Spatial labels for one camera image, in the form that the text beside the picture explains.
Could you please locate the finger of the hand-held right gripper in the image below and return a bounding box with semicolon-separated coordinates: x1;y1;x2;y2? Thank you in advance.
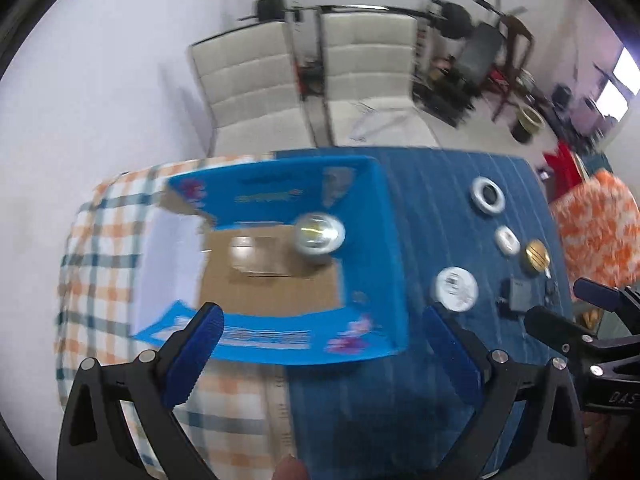
524;306;601;357
573;278;640;332

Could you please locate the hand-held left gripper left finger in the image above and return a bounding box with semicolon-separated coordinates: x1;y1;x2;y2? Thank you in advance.
57;302;225;480

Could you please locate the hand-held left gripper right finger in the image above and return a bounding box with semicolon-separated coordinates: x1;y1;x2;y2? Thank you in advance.
424;304;589;480

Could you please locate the blue cardboard box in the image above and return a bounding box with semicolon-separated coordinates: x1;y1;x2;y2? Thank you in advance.
129;156;410;367

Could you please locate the person's left hand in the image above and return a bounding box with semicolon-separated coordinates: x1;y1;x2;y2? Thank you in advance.
274;456;309;480

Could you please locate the blue striped cloth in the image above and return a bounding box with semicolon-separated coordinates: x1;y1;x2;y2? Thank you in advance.
272;146;576;480

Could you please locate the black power adapter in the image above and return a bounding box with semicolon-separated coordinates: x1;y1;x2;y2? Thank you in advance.
497;278;538;317

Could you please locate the orange patterned blanket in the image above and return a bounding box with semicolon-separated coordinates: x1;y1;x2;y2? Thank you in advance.
549;170;640;306

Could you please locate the white round disc light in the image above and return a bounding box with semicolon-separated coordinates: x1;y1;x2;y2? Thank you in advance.
433;266;479;313

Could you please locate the gold round cap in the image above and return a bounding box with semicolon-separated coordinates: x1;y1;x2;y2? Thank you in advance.
521;239;552;274

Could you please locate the orange plaid cloth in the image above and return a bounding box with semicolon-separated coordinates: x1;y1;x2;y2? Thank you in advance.
54;156;301;480

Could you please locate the red cloth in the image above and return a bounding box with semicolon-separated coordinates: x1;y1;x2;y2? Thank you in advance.
544;142;588;196

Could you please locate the dark round pot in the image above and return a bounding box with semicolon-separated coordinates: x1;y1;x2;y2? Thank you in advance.
511;105;546;144

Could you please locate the bright window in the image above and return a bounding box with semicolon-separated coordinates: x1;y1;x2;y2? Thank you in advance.
595;49;640;122

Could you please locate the brown wooden chair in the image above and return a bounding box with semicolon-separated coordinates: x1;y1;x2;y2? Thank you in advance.
492;15;536;121

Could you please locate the black weight bench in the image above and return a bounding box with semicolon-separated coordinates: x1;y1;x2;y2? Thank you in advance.
415;2;506;128

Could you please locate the white padded chair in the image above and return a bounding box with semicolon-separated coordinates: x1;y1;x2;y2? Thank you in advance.
319;10;441;149
189;21;317;157

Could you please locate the black barbell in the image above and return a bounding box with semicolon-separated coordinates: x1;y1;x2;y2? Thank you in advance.
239;0;473;38

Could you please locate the white ring downlight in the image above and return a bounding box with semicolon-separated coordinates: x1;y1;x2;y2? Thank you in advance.
470;177;506;215

